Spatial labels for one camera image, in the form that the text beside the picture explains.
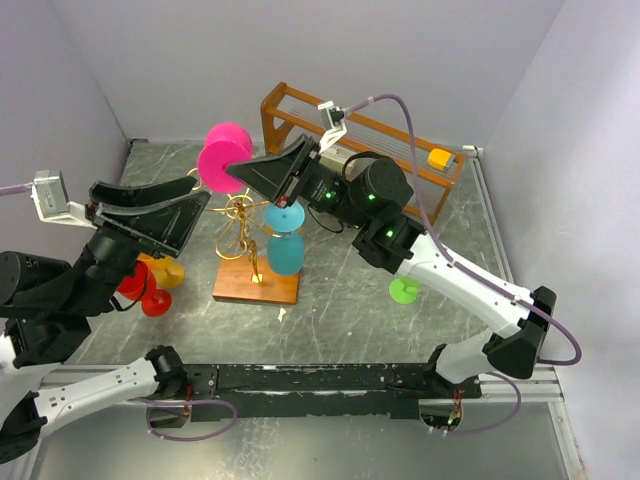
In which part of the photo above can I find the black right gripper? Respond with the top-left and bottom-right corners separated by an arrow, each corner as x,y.
226,133 -> 369,229

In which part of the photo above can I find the wooden rack base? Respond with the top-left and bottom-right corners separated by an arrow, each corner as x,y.
212,257 -> 300,305

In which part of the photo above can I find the blue plastic wine glass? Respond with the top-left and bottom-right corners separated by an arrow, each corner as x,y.
264,202 -> 305,276

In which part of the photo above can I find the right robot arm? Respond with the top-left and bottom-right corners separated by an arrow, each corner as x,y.
225,135 -> 556,398

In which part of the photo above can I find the small white card box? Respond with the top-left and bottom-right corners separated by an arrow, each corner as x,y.
320,148 -> 352,171

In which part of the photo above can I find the aluminium frame rail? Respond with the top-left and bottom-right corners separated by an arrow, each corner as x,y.
463,145 -> 565,403

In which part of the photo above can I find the green plastic wine glass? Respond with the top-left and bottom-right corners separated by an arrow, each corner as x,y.
389,277 -> 421,305

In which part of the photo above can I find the yellow grey box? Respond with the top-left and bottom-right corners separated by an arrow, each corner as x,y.
427,148 -> 456,171

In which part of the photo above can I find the gold wire glass rack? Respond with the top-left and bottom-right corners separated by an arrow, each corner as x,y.
205,188 -> 282,284

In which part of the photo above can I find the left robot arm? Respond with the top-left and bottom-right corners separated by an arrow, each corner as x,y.
1,171 -> 210,462

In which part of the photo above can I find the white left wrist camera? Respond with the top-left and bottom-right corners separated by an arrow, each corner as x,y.
31,170 -> 94,229

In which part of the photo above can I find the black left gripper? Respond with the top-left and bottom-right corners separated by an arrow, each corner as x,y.
66,173 -> 214,314

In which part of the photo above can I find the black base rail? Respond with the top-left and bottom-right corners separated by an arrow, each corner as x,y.
151,363 -> 481,420

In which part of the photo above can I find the red plastic wine glass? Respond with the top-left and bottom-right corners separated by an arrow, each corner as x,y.
117,261 -> 172,317

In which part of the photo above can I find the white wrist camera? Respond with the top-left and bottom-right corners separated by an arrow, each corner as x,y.
317,101 -> 347,154
31,170 -> 94,229

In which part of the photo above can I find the pink plastic wine glass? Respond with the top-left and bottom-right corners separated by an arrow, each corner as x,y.
197,122 -> 253,194

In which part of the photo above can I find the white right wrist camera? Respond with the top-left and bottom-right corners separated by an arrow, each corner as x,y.
317,101 -> 347,154

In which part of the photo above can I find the wooden shelf rack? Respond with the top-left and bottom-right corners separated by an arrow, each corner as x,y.
260,82 -> 466,222

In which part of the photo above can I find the orange plastic wine glass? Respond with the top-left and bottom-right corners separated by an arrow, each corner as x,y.
138,253 -> 185,289

